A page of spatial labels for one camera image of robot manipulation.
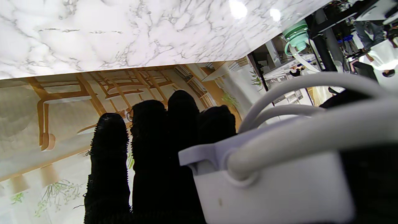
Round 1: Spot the black metal stand post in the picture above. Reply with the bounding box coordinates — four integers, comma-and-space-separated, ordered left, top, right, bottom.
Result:
306, 0, 380, 72

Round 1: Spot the white power strip with cord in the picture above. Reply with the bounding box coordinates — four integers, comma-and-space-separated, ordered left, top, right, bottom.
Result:
178, 72, 398, 224

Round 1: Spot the mint green plastic fixture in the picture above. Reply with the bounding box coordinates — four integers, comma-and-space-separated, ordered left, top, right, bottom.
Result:
282, 19, 321, 72

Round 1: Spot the printed room scene backdrop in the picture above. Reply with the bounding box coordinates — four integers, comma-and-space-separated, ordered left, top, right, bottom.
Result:
0, 56, 274, 224

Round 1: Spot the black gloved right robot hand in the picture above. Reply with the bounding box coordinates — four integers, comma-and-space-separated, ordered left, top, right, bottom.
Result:
83, 90, 398, 224

